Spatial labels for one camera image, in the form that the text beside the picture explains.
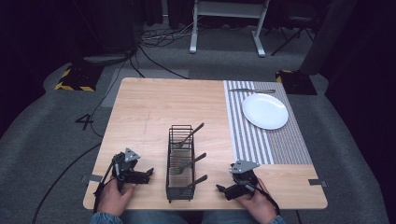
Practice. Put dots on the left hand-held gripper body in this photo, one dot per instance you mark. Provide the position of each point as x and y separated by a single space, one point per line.
123 168

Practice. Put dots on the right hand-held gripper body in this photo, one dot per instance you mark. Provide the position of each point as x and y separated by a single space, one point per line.
244 179

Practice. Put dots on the person's right hand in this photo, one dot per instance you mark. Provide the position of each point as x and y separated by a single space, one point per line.
258 205

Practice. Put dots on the person's left hand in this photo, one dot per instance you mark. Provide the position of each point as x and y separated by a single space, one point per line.
113 199

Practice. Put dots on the grey tape piece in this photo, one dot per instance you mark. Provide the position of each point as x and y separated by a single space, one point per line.
317 182
95 178

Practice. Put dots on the person's legs in jeans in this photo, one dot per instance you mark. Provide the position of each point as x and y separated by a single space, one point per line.
155 217

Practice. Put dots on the grey striped placemat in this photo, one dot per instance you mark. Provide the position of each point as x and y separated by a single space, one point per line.
280 149

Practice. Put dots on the white round plate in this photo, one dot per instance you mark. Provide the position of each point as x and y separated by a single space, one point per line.
265 111

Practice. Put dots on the metal table knife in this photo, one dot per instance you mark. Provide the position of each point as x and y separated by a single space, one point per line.
252 90

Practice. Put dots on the black yellow striped stand base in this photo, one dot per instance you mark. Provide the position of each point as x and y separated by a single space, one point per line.
297 84
77 79

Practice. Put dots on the black tripod stand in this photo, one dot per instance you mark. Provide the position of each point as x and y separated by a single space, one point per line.
292 34

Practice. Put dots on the grey stand column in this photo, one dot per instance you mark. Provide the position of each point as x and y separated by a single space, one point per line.
327 37

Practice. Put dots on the white desk frame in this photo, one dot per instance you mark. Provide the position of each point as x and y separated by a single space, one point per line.
229 9

